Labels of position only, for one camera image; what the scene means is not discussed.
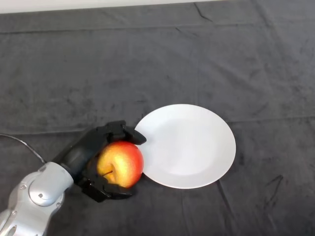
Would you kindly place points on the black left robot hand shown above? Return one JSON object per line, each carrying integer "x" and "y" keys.
{"x": 81, "y": 152}

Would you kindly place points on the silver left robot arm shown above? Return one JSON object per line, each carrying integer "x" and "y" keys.
{"x": 32, "y": 196}

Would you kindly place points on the white round plate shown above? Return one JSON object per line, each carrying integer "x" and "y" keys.
{"x": 192, "y": 147}

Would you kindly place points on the red yellow apple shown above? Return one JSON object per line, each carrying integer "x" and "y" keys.
{"x": 123, "y": 162}

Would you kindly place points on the black velvet cloth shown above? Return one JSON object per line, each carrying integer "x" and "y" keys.
{"x": 172, "y": 61}

